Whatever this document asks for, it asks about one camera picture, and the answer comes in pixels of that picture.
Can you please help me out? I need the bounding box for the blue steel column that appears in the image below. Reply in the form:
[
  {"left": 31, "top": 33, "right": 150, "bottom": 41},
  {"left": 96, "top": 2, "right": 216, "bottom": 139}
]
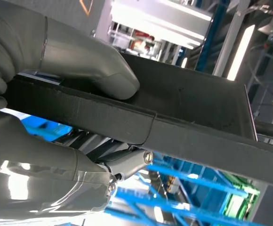
[{"left": 195, "top": 0, "right": 232, "bottom": 73}]

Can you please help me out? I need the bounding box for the green panel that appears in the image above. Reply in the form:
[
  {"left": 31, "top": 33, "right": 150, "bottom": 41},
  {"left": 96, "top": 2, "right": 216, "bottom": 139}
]
[{"left": 222, "top": 174, "right": 261, "bottom": 220}]

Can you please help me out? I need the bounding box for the long ceiling light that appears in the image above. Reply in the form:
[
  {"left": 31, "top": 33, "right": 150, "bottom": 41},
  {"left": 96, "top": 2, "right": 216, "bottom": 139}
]
[{"left": 226, "top": 24, "right": 256, "bottom": 82}]

